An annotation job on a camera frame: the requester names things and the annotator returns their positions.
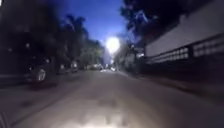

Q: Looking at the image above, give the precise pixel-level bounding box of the street lamp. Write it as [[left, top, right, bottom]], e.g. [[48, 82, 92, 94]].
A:
[[105, 36, 121, 55]]

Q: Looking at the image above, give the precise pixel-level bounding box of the grey asphalt road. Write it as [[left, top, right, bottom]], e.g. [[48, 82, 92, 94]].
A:
[[0, 69, 224, 128]]

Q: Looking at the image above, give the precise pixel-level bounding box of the row of trees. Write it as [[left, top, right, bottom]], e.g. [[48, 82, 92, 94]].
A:
[[0, 0, 106, 73]]

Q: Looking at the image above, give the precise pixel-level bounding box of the large dark tree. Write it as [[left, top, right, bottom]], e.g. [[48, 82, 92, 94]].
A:
[[119, 0, 214, 44]]

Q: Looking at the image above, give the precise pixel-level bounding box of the dark parked car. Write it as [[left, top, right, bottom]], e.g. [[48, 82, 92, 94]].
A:
[[0, 49, 56, 88]]

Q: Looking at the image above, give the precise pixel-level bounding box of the pale wall with railing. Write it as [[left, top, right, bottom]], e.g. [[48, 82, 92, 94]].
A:
[[138, 0, 224, 84]]

